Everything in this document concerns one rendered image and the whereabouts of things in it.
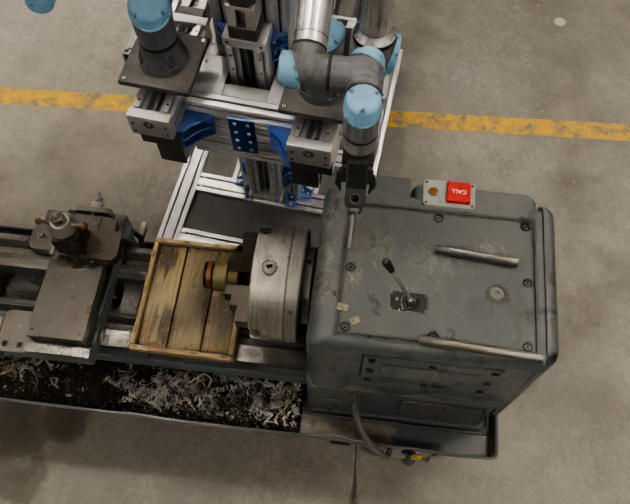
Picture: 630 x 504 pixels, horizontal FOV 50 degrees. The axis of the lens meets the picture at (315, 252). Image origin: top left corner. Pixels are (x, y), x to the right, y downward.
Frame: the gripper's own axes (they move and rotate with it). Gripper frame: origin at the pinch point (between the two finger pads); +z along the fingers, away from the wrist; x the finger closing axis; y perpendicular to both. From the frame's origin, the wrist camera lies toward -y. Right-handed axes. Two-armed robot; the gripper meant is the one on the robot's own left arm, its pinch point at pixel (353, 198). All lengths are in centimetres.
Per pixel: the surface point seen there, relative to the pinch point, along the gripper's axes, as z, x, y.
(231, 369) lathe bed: 64, 32, -28
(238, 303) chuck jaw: 24.7, 27.1, -20.6
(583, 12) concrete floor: 137, -113, 211
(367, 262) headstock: 9.8, -5.0, -11.8
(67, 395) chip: 81, 87, -39
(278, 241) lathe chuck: 12.3, 17.8, -7.4
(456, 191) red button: 8.7, -25.8, 10.3
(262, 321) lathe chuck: 20.2, 19.6, -26.4
